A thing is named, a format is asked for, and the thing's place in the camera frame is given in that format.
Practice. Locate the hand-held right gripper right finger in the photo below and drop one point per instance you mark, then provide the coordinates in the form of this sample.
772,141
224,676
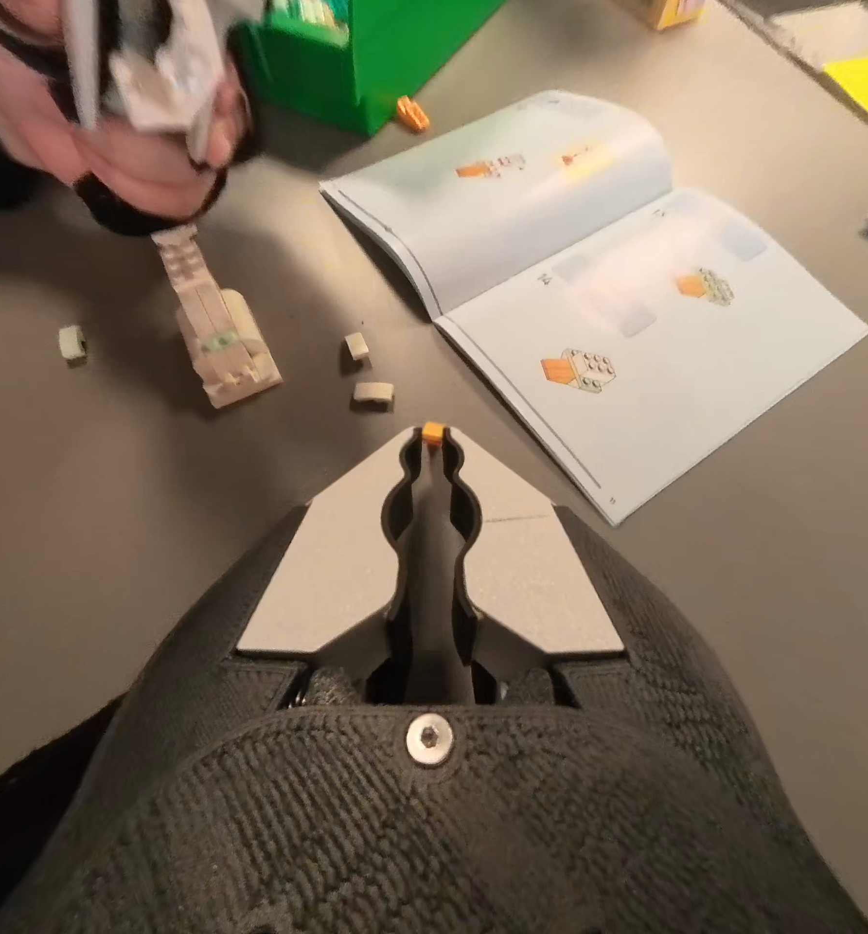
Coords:
543,584

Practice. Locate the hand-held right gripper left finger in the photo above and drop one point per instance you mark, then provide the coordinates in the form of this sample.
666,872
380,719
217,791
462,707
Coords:
317,584

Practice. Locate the small orange lego piece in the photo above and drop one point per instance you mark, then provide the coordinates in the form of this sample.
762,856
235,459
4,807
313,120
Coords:
434,432

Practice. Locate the cream lego assembly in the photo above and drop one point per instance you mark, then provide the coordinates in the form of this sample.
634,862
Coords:
215,343

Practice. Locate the small cream lego piece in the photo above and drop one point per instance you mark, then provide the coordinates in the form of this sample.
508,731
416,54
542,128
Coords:
73,341
357,346
374,395

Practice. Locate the orange lego slope brick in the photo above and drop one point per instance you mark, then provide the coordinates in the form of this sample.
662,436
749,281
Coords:
413,114

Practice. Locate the open lego instruction booklet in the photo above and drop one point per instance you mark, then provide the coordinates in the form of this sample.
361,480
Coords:
587,292

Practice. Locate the yellow lego set box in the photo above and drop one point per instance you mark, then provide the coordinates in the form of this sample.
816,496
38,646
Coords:
660,13

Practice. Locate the person's left hand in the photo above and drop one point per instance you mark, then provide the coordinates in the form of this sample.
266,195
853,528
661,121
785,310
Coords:
32,102

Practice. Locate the green divided parts bin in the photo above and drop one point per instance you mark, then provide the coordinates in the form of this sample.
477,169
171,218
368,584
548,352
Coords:
375,66

